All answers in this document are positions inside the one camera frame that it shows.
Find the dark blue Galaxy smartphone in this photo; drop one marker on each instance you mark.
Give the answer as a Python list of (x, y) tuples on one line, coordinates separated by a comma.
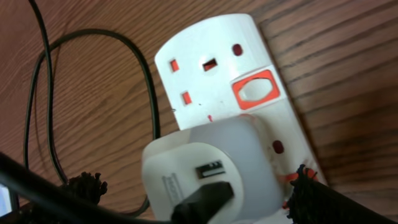
[(9, 201)]

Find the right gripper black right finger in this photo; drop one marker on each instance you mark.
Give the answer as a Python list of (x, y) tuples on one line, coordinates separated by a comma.
[(312, 202)]

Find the white charger plug adapter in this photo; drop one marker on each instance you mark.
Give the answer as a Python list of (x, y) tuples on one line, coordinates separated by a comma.
[(235, 150)]

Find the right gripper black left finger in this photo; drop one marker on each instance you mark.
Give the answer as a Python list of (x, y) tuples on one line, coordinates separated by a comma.
[(86, 186)]

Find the white power extension strip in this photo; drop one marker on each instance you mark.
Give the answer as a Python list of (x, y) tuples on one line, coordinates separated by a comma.
[(220, 68)]

